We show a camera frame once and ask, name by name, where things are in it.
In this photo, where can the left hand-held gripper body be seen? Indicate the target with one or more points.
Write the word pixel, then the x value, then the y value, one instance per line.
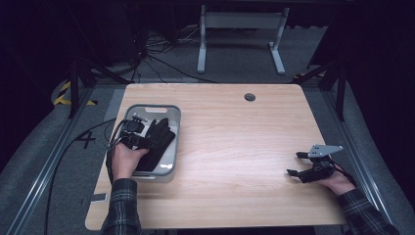
pixel 133 132

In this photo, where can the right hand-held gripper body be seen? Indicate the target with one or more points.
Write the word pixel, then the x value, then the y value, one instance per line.
pixel 318 169

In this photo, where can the black glove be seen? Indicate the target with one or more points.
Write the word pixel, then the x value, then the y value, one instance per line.
pixel 158 140

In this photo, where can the grey plastic bin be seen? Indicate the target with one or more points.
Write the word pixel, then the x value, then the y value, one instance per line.
pixel 169 163

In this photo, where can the person's right hand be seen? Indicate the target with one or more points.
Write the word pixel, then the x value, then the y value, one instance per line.
pixel 339 184

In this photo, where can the person's left hand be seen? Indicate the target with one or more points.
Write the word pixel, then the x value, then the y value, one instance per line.
pixel 125 161

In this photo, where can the black metal stand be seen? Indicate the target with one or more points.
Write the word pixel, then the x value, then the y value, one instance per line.
pixel 74 91
pixel 341 94

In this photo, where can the yellow black hazard tape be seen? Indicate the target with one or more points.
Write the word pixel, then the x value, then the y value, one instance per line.
pixel 62 98

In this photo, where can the white metal table frame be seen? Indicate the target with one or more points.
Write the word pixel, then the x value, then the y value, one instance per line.
pixel 241 20

